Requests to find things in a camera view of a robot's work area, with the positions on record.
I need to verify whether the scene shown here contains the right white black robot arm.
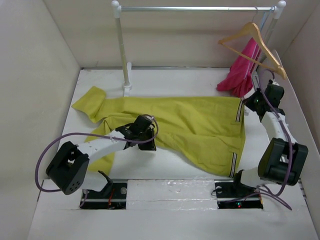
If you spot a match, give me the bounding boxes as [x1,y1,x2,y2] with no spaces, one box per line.
[231,82,309,197]

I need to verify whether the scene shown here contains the yellow-green trousers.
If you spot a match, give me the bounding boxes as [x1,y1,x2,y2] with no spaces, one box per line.
[72,86,246,178]

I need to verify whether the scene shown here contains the blue hanger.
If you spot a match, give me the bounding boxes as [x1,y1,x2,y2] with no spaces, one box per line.
[246,6,277,81]

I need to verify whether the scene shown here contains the wooden clothes hanger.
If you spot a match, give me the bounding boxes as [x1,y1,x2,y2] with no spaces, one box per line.
[217,21,288,80]

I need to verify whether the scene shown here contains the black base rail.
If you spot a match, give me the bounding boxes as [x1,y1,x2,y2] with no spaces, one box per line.
[80,179,263,211]

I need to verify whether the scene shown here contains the white metal clothes rack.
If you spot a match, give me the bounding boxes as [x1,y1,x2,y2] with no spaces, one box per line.
[111,0,287,97]

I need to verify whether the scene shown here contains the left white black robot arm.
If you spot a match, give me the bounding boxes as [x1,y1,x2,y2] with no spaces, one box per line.
[45,114,159,199]

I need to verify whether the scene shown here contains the pink hanging garment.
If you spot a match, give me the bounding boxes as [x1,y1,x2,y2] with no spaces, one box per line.
[216,37,263,98]

